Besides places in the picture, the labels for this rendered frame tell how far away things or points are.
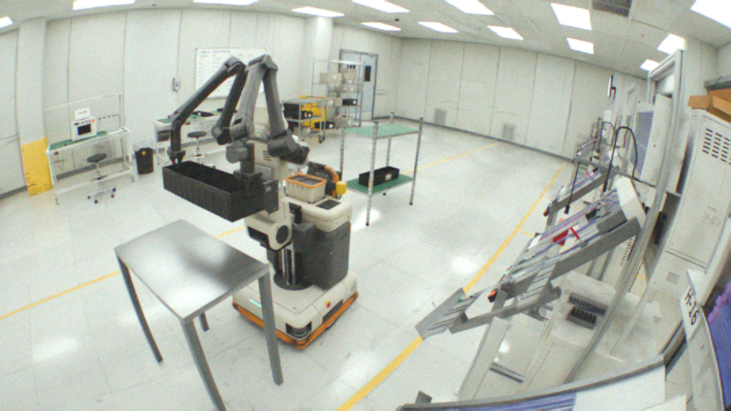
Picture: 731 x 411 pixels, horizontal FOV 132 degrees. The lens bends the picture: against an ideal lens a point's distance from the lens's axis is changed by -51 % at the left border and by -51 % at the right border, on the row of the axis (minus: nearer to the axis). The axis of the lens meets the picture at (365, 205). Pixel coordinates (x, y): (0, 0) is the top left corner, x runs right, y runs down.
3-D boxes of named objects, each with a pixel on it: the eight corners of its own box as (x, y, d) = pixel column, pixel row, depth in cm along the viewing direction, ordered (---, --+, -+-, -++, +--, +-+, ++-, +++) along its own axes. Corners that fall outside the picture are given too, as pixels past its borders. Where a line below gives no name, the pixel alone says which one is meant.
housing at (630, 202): (634, 236, 95) (620, 205, 97) (626, 204, 131) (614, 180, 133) (650, 226, 89) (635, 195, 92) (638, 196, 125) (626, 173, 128)
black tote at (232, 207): (264, 209, 131) (263, 183, 127) (232, 223, 117) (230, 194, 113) (191, 180, 155) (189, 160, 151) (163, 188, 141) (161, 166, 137)
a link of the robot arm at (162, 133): (182, 121, 133) (178, 112, 137) (158, 124, 125) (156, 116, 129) (180, 143, 140) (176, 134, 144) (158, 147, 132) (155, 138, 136)
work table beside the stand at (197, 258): (206, 326, 193) (182, 218, 162) (283, 382, 163) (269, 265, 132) (155, 359, 157) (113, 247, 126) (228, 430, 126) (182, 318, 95)
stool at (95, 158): (81, 203, 334) (74, 162, 311) (99, 190, 379) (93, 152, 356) (105, 204, 340) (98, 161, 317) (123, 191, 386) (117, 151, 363)
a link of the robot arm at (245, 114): (273, 59, 131) (253, 68, 134) (266, 50, 126) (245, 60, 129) (256, 137, 112) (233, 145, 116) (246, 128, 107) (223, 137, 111)
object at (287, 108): (271, 134, 760) (272, 103, 731) (285, 132, 795) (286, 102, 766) (288, 139, 726) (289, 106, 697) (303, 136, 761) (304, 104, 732)
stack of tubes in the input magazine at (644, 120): (641, 178, 90) (654, 108, 80) (629, 160, 127) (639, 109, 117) (667, 187, 83) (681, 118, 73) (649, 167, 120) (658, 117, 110)
